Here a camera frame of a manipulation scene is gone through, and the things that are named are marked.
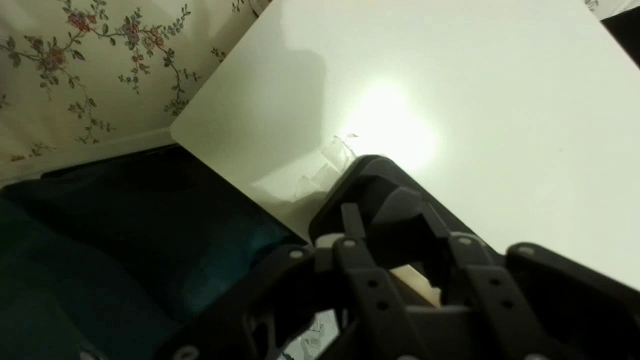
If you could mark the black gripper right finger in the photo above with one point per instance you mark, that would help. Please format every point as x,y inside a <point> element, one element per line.
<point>547,306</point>

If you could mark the teal cloth bag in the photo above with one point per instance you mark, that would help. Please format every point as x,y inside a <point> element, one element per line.
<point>100,293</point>

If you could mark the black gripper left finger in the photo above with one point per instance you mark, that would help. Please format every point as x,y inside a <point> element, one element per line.
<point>347,293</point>

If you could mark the floral white bedsheet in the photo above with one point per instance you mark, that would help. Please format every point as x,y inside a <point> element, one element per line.
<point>86,72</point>

